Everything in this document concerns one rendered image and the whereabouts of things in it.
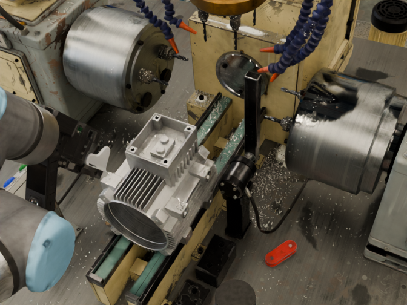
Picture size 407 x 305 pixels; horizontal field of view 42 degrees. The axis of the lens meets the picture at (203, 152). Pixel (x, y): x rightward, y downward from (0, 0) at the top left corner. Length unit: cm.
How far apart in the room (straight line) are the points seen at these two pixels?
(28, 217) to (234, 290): 32
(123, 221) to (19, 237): 57
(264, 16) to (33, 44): 58
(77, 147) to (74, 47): 53
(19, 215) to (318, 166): 69
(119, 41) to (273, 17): 39
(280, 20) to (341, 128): 40
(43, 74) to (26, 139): 71
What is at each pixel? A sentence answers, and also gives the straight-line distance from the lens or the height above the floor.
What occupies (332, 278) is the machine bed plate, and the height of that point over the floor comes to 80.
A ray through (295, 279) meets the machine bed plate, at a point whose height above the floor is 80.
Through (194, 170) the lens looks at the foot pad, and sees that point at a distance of 112.
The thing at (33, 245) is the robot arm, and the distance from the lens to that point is 64.
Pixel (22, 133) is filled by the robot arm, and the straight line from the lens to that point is 77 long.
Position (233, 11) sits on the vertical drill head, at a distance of 110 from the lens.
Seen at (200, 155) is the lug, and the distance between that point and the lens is 113.
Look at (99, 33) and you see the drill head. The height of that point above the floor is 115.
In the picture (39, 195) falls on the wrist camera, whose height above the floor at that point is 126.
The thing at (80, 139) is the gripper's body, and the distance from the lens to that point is 89.
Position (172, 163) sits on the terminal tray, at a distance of 105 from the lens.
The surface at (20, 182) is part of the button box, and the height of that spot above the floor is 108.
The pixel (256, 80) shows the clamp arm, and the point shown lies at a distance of 104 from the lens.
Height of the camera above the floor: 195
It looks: 50 degrees down
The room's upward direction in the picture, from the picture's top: 5 degrees counter-clockwise
